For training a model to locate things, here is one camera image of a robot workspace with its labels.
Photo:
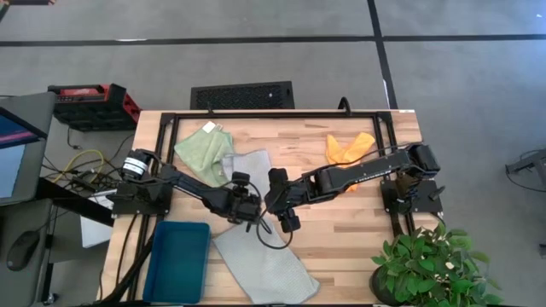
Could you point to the black perforated panel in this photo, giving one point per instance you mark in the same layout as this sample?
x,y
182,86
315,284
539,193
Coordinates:
x,y
243,96

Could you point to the blue plastic bin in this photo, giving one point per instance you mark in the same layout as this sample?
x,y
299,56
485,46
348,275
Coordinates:
x,y
177,260

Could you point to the orange microfiber towel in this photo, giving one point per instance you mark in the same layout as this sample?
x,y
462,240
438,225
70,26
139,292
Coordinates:
x,y
341,151

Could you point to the black power strip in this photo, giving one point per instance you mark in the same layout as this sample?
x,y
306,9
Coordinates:
x,y
83,181

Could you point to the green microfiber towel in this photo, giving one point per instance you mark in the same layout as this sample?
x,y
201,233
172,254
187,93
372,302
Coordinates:
x,y
200,151

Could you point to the dark grey desk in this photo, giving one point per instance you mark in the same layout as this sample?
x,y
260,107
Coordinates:
x,y
13,290

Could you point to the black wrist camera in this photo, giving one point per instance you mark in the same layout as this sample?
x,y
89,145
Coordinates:
x,y
241,179
290,221

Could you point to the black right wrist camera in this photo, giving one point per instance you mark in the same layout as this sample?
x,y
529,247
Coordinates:
x,y
290,221

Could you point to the white paper sheet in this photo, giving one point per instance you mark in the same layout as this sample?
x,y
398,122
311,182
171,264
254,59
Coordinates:
x,y
94,232

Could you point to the green potted plant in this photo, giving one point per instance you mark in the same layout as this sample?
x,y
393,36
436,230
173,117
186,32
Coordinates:
x,y
426,273

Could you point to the black computer mouse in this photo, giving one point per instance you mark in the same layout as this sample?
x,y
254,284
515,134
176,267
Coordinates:
x,y
23,249

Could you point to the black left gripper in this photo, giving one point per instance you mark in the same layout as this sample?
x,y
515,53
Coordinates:
x,y
243,206

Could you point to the red and black toolbox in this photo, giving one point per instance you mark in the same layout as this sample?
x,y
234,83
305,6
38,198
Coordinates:
x,y
94,111

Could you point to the large grey waffle towel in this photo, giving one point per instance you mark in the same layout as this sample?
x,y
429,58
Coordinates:
x,y
264,264

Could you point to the black metal table frame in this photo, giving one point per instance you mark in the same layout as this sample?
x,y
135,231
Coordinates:
x,y
277,115

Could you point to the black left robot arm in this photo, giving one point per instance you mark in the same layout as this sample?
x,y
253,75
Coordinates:
x,y
187,183

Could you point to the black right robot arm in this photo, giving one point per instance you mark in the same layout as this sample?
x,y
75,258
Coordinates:
x,y
362,170

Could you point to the grey computer monitor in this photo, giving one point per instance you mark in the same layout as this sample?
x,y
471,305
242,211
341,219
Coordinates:
x,y
13,170

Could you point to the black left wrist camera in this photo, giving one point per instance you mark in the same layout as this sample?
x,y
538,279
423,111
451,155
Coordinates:
x,y
241,179

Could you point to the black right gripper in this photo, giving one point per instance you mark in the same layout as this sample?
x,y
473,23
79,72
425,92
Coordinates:
x,y
281,198

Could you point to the black metal stand leg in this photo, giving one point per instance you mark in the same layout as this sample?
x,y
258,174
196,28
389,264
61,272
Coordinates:
x,y
531,162

